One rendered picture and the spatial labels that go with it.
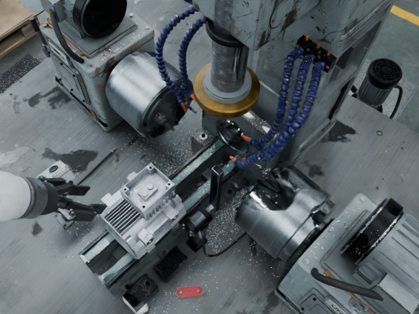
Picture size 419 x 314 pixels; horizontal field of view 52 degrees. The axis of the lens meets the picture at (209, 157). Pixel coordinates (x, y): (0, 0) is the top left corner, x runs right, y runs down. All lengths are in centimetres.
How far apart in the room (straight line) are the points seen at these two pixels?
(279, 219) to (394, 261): 33
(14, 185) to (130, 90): 63
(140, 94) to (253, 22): 60
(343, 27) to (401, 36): 245
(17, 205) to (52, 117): 96
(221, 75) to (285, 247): 50
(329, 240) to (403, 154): 75
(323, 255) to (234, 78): 51
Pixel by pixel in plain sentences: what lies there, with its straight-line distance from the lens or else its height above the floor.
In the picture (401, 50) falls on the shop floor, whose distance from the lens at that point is 341.
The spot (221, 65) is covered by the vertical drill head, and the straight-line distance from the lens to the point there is 105.
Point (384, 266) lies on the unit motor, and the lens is 104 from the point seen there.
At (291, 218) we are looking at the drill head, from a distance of 120.
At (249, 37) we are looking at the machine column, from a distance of 93.
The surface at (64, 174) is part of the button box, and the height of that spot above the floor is 107.
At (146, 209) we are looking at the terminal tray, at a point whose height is 114.
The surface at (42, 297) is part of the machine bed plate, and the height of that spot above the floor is 80.
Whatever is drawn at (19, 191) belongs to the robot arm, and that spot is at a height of 147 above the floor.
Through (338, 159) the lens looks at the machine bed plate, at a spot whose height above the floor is 80.
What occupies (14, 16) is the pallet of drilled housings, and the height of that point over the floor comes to 15.
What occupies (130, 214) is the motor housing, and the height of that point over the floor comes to 110.
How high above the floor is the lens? 225
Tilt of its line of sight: 61 degrees down
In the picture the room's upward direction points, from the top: 3 degrees clockwise
